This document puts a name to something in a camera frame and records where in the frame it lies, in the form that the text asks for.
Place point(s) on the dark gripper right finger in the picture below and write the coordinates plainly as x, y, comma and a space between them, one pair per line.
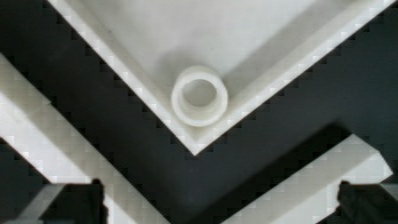
366, 204

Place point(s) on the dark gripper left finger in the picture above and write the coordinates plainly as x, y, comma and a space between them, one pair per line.
66, 204

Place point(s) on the white square tabletop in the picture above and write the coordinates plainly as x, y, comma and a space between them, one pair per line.
208, 53

